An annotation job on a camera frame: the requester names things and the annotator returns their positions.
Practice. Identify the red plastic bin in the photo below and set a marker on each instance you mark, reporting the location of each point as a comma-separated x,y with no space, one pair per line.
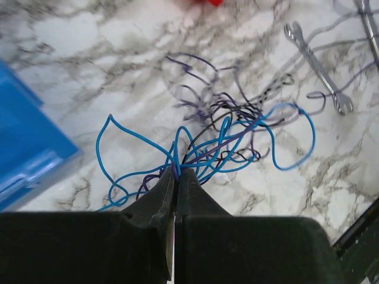
215,3

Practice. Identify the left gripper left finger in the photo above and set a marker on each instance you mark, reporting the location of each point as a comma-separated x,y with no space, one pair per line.
129,246

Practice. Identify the left blue plastic bin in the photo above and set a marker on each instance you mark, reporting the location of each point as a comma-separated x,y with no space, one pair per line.
35,153

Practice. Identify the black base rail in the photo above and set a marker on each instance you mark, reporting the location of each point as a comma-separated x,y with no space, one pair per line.
357,248

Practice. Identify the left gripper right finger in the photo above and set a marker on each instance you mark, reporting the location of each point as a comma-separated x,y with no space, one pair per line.
212,246

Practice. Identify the small silver combination wrench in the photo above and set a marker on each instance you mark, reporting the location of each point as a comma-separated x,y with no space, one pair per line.
342,102

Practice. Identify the silver ratchet wrench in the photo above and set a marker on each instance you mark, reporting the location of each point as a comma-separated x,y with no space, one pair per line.
367,18

